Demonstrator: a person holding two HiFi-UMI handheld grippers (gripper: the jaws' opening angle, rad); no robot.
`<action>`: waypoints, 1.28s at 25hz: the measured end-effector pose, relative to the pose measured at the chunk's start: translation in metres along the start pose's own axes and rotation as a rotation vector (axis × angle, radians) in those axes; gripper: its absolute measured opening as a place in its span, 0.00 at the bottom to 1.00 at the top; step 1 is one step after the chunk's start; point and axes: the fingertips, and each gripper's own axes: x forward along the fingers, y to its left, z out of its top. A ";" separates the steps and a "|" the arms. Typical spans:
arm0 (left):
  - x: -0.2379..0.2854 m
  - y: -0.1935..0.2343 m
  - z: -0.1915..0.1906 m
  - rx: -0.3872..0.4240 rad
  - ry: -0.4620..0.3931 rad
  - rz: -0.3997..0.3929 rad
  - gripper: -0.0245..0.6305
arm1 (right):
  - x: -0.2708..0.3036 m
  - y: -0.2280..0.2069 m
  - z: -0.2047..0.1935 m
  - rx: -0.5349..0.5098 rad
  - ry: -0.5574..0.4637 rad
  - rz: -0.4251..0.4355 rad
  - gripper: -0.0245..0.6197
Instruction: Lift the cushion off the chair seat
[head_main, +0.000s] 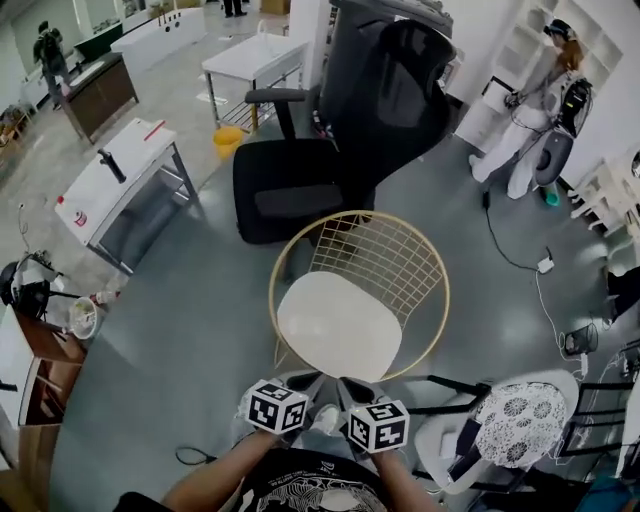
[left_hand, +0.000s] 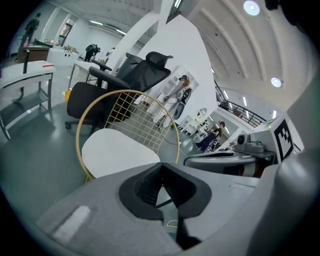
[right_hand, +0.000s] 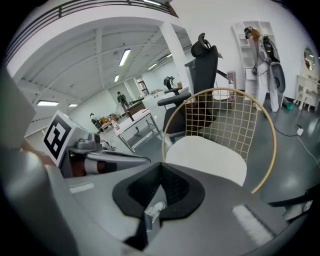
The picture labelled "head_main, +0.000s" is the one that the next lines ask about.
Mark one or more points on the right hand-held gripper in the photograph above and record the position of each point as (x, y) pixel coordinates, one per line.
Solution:
(376, 422)

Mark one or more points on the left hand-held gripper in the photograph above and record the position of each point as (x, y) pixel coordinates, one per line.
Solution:
(272, 409)

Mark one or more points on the white seat cushion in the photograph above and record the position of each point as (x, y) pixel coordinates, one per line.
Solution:
(341, 325)

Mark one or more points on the person's right forearm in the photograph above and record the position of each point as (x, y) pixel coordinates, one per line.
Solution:
(400, 482)

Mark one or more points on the person's left forearm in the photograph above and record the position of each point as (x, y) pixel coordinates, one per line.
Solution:
(210, 475)

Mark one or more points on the floral patterned round cushion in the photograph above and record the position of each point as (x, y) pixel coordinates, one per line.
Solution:
(520, 422)

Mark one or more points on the black office chair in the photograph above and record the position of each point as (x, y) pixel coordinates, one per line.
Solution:
(350, 130)

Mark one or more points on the white slatted chair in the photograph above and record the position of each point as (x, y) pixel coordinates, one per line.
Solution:
(607, 195)

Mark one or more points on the person's white shoe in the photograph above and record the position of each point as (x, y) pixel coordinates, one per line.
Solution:
(325, 419)

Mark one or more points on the black printed t-shirt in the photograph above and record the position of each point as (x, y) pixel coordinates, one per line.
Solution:
(305, 482)

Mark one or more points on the white bowl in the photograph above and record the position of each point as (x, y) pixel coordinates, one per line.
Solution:
(84, 317)

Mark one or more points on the white power adapter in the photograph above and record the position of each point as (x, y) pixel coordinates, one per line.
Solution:
(545, 264)

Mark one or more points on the brown wooden desk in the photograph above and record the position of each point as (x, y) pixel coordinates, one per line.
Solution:
(35, 370)

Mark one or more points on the yellow bucket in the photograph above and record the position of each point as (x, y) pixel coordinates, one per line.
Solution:
(227, 141)

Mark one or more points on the red pen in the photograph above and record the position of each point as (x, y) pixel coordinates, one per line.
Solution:
(154, 130)

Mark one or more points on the white table with shelf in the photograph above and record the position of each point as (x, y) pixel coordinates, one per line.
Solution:
(255, 65)

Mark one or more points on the dark wooden cabinet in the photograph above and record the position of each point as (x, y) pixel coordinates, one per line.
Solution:
(102, 95)

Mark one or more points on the white counter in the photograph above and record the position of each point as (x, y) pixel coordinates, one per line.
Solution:
(160, 40)

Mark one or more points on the white shelving unit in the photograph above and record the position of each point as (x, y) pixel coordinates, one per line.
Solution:
(545, 60)

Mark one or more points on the white metal frame table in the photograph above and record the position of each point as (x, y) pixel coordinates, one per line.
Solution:
(125, 175)

